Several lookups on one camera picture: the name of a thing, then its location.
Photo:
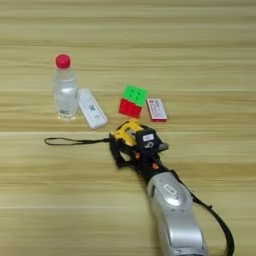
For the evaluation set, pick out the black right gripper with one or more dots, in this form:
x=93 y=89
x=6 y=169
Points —
x=146 y=163

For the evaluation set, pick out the white remote with QR code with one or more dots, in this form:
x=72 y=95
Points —
x=92 y=110

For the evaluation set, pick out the clear bottle with red cap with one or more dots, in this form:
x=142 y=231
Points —
x=66 y=93

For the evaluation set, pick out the black box with white label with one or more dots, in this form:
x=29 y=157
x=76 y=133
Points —
x=147 y=140

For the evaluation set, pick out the small red and white box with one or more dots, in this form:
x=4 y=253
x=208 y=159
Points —
x=156 y=109

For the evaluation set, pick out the red and green puzzle cube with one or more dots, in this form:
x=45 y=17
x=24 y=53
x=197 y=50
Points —
x=133 y=101

